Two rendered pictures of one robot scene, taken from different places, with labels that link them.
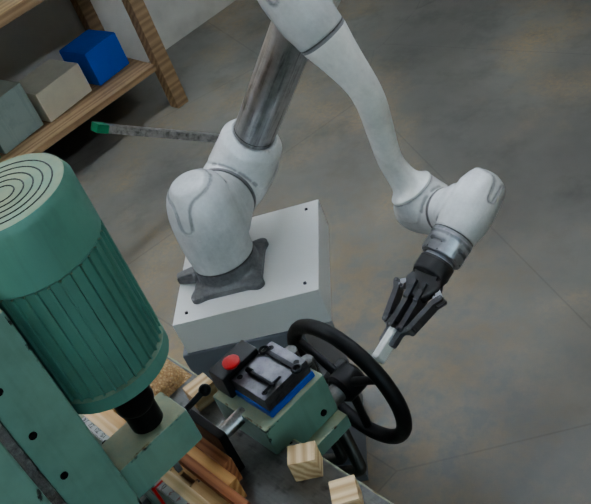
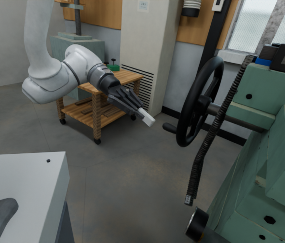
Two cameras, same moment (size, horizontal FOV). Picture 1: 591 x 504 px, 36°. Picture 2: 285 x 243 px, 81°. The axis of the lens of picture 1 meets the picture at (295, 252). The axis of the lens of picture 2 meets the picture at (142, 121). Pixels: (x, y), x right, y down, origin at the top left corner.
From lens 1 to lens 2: 1.84 m
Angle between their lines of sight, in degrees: 91
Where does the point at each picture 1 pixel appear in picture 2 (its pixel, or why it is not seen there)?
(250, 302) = (38, 215)
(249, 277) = not seen: outside the picture
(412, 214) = (65, 77)
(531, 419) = (75, 192)
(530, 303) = not seen: hidden behind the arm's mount
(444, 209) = (89, 59)
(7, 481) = not seen: outside the picture
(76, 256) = not seen: outside the picture
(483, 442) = (79, 211)
